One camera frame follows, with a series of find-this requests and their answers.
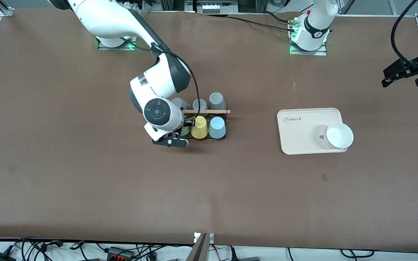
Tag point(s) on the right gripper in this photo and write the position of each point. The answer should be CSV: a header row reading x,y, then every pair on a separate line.
x,y
188,123

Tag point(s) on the pale green cup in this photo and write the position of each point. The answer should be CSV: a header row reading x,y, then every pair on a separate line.
x,y
185,131

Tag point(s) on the light blue cup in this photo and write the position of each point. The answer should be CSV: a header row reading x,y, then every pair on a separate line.
x,y
216,127

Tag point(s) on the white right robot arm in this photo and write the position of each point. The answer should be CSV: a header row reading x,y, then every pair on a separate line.
x,y
103,18

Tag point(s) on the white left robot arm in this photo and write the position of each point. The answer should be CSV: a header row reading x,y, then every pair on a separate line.
x,y
314,29

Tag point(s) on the yellow cup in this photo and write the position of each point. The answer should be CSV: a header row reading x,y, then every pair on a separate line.
x,y
199,128

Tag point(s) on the grey cup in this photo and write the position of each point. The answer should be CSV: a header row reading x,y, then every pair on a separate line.
x,y
184,105
216,99
201,105

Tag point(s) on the white bowl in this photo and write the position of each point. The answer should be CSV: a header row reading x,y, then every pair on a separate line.
x,y
339,136

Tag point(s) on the white mounting plate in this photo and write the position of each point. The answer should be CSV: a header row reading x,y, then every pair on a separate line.
x,y
211,238

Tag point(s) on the beige plastic tray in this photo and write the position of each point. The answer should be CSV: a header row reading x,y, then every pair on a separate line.
x,y
303,134

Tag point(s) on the white power strip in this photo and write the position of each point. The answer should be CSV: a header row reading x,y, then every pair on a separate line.
x,y
214,7

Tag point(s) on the black orange connector block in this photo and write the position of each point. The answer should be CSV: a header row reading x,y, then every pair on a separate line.
x,y
118,252

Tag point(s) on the black power adapter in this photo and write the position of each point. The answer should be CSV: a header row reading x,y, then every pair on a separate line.
x,y
0,257

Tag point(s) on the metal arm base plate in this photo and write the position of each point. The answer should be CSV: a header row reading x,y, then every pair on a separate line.
x,y
133,45
308,53

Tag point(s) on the grey camera stand post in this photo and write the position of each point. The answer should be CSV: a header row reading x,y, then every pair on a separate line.
x,y
199,250

